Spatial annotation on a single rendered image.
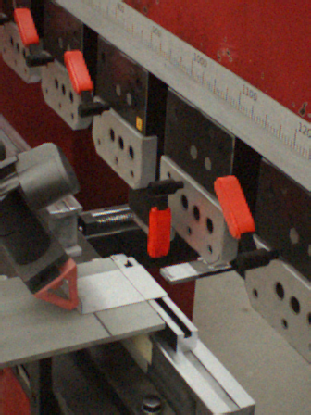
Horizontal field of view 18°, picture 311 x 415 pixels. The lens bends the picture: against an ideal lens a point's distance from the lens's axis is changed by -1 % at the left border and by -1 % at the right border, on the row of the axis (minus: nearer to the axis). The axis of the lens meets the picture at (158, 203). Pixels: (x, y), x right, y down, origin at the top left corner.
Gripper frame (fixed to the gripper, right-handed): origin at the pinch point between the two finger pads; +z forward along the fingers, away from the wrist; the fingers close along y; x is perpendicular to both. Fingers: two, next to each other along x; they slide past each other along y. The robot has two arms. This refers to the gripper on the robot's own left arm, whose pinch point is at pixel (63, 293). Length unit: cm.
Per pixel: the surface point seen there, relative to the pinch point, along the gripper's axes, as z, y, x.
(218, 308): 137, 118, -38
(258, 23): -35, -28, -30
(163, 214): -14.0, -16.7, -14.3
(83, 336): 1.3, -8.1, 1.3
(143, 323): 5.5, -8.3, -6.0
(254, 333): 139, 101, -40
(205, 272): 11.7, -0.8, -18.0
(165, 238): -11.1, -16.8, -13.0
